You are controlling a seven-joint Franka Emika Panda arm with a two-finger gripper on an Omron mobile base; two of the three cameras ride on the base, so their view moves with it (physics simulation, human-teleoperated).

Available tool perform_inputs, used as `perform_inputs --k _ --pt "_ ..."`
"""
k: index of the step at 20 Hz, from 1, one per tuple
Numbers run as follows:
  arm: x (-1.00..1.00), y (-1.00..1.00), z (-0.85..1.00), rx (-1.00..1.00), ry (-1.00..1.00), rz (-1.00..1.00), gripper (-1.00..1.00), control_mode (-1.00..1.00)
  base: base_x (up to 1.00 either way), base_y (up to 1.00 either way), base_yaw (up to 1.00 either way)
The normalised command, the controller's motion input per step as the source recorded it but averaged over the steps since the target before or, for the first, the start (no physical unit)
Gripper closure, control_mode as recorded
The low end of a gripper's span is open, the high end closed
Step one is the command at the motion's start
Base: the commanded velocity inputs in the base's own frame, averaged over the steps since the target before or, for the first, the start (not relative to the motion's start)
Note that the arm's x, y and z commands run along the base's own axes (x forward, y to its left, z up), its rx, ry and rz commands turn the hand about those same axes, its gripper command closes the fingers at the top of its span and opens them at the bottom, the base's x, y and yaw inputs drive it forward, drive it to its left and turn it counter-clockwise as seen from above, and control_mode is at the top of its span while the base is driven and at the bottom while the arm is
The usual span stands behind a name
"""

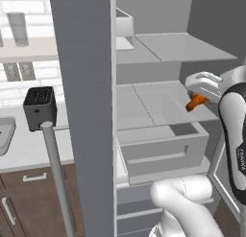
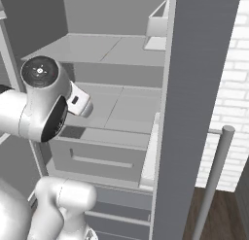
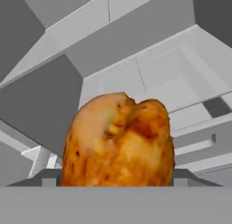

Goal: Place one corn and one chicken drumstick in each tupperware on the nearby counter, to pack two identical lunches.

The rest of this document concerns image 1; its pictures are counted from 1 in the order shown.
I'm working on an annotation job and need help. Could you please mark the grey fridge door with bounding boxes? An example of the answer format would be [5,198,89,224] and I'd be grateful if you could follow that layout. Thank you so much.
[47,0,116,237]

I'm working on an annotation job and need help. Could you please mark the grey fridge door handle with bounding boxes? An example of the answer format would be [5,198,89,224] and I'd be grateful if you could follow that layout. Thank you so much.
[39,120,77,237]

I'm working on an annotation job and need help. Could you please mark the white drawer handle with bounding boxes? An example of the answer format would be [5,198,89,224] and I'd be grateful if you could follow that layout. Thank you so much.
[22,172,48,183]

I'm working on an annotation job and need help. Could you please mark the orange chicken drumstick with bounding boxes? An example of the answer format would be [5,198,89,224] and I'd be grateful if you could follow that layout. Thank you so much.
[185,92,209,113]

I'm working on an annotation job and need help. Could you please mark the grey glass fridge shelf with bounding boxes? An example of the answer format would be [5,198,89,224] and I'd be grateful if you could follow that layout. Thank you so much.
[115,32,238,65]
[115,81,221,131]

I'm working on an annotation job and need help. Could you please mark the brown drawer front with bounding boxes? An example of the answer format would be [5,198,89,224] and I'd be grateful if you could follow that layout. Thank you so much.
[0,163,77,201]

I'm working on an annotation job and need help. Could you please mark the black toaster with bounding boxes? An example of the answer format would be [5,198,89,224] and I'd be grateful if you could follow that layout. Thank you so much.
[22,85,59,132]

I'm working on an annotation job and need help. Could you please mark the white fridge bin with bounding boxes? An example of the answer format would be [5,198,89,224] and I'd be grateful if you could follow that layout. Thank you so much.
[115,7,137,52]

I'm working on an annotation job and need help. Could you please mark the grey tupperware container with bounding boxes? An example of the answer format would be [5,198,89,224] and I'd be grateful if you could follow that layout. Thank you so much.
[0,116,17,157]

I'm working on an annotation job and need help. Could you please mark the white cupboard door handle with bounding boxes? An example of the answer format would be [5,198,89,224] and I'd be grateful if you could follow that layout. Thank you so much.
[1,197,17,226]

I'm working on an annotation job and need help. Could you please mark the white fridge drawer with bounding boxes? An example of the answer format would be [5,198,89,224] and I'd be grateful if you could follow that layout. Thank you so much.
[116,121,210,186]

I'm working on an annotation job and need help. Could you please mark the grey wall outlet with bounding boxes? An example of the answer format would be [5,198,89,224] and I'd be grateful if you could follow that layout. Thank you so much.
[2,62,22,83]
[18,61,37,82]

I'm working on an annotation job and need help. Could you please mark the grey fridge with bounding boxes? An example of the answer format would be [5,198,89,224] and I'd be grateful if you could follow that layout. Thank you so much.
[110,0,246,237]

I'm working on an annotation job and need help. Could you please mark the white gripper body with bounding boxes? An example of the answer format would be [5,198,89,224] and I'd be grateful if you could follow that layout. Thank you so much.
[184,71,224,105]

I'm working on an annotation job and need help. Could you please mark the beige wall shelf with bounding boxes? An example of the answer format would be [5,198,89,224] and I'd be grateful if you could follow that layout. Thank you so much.
[0,36,61,64]

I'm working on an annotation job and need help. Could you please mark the brown cupboard door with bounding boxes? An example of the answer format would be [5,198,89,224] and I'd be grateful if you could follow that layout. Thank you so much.
[0,182,86,237]

